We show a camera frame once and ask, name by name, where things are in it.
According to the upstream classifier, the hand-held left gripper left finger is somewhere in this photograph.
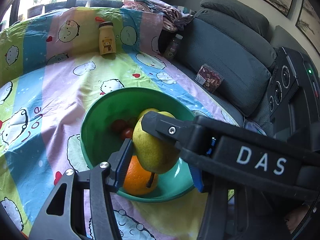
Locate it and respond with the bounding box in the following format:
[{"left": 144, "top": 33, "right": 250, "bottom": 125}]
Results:
[{"left": 29, "top": 138, "right": 134, "bottom": 240}]

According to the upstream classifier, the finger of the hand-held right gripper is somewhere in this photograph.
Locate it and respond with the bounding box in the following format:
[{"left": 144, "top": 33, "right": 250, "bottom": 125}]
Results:
[{"left": 141, "top": 111, "right": 220, "bottom": 167}]

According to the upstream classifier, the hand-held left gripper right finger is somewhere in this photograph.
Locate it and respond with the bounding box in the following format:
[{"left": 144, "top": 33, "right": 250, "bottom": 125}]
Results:
[{"left": 189, "top": 166, "right": 285, "bottom": 240}]

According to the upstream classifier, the small red cherry tomato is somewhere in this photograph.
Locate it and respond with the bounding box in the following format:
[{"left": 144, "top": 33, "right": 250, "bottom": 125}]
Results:
[{"left": 121, "top": 127, "right": 135, "bottom": 139}]

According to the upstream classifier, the orange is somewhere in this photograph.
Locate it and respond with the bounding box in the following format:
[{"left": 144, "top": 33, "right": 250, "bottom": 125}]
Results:
[{"left": 122, "top": 155, "right": 159, "bottom": 197}]

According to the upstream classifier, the yellow-green pear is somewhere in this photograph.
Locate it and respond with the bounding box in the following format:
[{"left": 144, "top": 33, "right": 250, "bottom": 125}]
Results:
[{"left": 132, "top": 111, "right": 182, "bottom": 188}]

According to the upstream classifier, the yellow lemon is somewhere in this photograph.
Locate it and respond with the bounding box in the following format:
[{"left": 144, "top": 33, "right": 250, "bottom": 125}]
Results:
[{"left": 137, "top": 108, "right": 160, "bottom": 123}]

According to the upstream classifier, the large red tomato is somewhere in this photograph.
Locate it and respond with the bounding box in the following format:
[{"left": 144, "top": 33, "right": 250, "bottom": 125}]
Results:
[{"left": 111, "top": 119, "right": 127, "bottom": 133}]

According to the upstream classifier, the green plastic bowl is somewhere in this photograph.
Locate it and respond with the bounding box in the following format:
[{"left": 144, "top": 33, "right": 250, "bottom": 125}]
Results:
[{"left": 80, "top": 87, "right": 208, "bottom": 203}]

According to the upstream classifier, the blue patterned cloth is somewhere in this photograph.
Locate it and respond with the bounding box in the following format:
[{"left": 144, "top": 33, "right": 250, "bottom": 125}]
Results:
[{"left": 244, "top": 120, "right": 268, "bottom": 137}]

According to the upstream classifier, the clear dried fruit packet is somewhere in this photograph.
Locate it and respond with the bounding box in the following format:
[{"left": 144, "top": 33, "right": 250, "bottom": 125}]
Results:
[{"left": 195, "top": 64, "right": 224, "bottom": 93}]

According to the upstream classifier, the dark drink bottle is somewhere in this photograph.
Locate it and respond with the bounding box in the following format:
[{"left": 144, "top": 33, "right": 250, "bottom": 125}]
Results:
[{"left": 164, "top": 34, "right": 184, "bottom": 59}]

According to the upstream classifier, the cartoon printed bed sheet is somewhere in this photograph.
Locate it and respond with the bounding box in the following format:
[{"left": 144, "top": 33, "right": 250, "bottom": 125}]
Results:
[{"left": 0, "top": 5, "right": 240, "bottom": 240}]

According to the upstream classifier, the yellow bear print bottle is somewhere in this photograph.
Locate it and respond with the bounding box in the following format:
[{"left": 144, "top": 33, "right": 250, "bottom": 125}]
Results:
[{"left": 98, "top": 22, "right": 116, "bottom": 56}]

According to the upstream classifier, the pile of folded clothes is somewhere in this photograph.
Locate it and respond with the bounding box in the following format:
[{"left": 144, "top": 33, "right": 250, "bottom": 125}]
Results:
[{"left": 122, "top": 0, "right": 197, "bottom": 32}]

